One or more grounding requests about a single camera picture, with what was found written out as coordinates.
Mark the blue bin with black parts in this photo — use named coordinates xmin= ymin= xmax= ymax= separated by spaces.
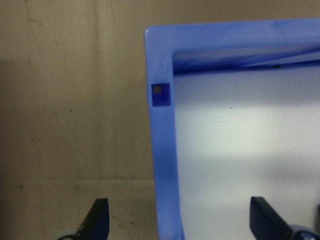
xmin=144 ymin=18 xmax=320 ymax=240

